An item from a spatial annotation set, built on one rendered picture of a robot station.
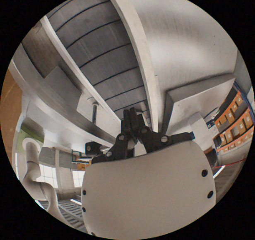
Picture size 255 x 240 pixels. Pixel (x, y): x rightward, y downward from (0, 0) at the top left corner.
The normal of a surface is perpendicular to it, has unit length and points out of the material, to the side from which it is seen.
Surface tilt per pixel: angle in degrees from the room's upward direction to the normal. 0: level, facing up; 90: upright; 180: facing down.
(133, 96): 0
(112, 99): 0
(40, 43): 0
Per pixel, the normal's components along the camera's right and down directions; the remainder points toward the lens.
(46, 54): 0.18, 0.79
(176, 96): -0.32, -0.52
